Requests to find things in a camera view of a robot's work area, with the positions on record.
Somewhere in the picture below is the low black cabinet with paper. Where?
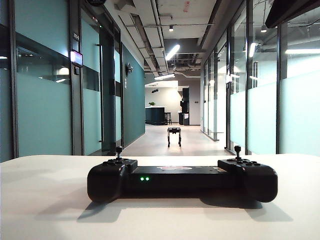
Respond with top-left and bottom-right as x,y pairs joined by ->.
177,112 -> 191,126

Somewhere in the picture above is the black quadruped robot dog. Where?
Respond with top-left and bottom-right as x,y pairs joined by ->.
167,126 -> 182,148

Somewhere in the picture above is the black handheld remote control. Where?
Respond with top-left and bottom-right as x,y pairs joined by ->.
86,145 -> 279,204

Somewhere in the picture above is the small linear ceiling light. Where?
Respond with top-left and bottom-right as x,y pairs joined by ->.
153,73 -> 176,81

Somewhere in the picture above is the dark counter with white top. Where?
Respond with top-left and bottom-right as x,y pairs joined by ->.
144,106 -> 168,126

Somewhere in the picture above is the round dark wall ornament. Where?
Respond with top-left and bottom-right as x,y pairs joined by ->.
124,62 -> 135,77

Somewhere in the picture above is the long light behind glass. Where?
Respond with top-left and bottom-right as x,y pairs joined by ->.
284,48 -> 320,55

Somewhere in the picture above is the tall black cabinet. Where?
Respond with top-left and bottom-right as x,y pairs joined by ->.
181,87 -> 191,115

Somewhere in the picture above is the large linear ceiling light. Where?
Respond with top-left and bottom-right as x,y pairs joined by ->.
164,44 -> 181,61

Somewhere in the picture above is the glowing door display screen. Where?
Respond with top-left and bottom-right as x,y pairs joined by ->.
69,50 -> 84,67

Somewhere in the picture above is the long vertical door handle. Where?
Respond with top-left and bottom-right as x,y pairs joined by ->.
96,44 -> 105,144

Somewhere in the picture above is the dark room number sign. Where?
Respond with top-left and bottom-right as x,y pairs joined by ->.
72,31 -> 80,51

